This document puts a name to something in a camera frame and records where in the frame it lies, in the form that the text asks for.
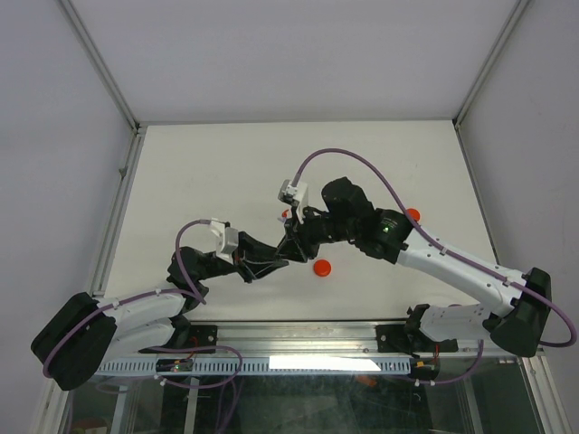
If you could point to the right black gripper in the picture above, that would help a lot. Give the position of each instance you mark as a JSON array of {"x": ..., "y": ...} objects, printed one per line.
[{"x": 299, "y": 240}]

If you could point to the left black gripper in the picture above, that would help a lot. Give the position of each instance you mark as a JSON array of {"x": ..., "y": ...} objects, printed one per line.
[{"x": 247, "y": 255}]

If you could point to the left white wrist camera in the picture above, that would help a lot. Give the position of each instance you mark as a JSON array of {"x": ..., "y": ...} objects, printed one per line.
[{"x": 227, "y": 239}]

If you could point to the red charging case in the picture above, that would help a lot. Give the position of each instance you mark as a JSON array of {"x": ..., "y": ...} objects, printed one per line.
[
  {"x": 322, "y": 268},
  {"x": 415, "y": 214}
]

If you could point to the small green-lit circuit board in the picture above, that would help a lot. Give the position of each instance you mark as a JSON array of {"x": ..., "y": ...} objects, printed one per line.
[{"x": 175, "y": 365}]

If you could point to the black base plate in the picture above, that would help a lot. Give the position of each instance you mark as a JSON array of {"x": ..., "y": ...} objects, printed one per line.
[
  {"x": 202, "y": 335},
  {"x": 391, "y": 338}
]

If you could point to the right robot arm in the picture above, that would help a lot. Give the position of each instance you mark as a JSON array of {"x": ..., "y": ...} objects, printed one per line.
[{"x": 511, "y": 306}]

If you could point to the slotted cable duct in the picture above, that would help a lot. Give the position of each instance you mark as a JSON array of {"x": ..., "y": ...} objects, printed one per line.
[{"x": 269, "y": 365}]

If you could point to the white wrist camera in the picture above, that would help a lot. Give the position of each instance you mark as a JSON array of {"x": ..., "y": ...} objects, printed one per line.
[
  {"x": 227, "y": 239},
  {"x": 294, "y": 194}
]

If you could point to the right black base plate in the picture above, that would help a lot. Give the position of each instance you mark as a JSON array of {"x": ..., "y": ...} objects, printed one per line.
[{"x": 391, "y": 338}]

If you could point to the aluminium front rail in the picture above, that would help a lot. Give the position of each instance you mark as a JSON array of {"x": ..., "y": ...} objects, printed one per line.
[{"x": 342, "y": 338}]

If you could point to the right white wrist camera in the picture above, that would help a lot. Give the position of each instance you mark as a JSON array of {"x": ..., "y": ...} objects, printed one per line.
[{"x": 294, "y": 194}]

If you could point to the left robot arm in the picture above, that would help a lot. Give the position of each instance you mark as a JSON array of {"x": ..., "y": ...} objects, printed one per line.
[{"x": 88, "y": 332}]

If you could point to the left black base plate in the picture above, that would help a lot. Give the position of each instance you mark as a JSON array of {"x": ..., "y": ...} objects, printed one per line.
[{"x": 202, "y": 335}]

